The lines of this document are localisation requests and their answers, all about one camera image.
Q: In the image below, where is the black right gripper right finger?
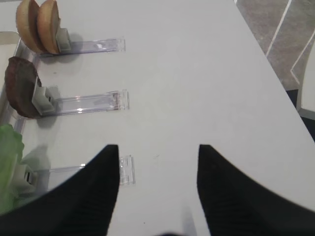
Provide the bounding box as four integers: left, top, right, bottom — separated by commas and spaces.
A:
197, 145, 315, 236

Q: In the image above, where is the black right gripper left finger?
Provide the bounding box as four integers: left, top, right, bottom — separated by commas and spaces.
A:
0, 145, 120, 236

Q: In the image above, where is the tan bun slice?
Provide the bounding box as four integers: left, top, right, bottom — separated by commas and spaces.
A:
37, 0, 61, 54

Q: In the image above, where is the clear acrylic lettuce rack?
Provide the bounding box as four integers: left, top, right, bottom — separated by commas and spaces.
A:
22, 155, 135, 196

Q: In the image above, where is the green lettuce leaf upright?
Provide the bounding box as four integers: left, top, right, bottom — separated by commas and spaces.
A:
0, 124, 24, 214

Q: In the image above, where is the brown meat patty upright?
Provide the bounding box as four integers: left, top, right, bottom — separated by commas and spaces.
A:
4, 57, 42, 118

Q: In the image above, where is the clear acrylic patty rack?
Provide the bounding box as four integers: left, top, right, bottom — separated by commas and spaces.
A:
9, 78, 130, 128

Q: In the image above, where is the clear acrylic bun rack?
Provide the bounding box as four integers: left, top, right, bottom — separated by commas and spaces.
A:
55, 28, 126, 56

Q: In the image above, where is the sesame bun slice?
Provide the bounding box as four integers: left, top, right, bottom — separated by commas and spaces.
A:
16, 0, 46, 54

